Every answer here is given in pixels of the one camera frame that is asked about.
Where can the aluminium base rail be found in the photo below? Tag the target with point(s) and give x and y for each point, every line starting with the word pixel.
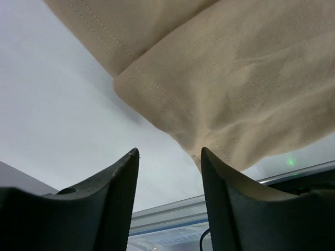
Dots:
pixel 193 210

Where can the beige t shirt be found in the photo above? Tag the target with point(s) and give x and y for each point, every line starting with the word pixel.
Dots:
pixel 246 79

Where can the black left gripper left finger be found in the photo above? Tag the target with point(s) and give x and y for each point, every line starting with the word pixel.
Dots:
pixel 94 214

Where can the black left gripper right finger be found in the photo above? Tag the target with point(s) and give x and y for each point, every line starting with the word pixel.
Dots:
pixel 243 214

